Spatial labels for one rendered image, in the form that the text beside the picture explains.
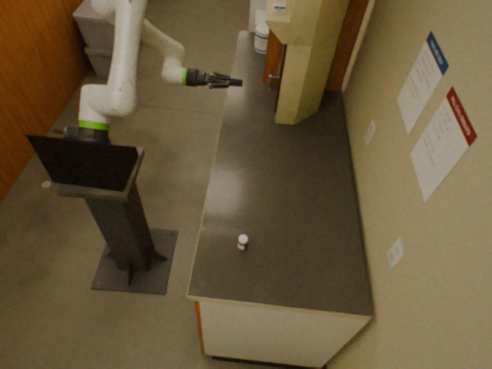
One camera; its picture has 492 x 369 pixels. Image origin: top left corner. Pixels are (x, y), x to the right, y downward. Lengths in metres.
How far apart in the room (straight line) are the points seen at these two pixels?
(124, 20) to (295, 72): 0.80
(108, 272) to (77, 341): 0.43
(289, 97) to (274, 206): 0.61
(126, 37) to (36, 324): 1.78
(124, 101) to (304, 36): 0.84
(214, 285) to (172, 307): 1.01
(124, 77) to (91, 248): 1.49
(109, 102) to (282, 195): 0.85
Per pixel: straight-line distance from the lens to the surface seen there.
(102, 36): 3.86
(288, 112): 1.95
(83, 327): 2.47
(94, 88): 1.62
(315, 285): 1.45
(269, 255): 1.47
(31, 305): 2.64
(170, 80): 1.92
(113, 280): 2.52
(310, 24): 1.69
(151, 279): 2.46
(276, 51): 2.17
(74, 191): 1.76
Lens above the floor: 2.23
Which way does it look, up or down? 51 degrees down
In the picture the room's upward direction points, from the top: 5 degrees clockwise
